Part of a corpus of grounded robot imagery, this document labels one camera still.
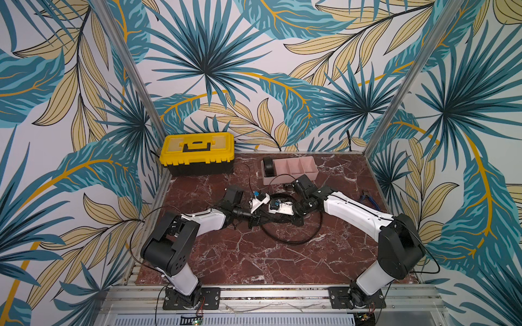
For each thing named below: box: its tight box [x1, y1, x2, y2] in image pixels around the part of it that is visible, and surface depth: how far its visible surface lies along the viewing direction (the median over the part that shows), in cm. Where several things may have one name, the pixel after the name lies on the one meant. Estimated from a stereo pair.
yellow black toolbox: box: [159, 132, 236, 176], surface depth 100 cm
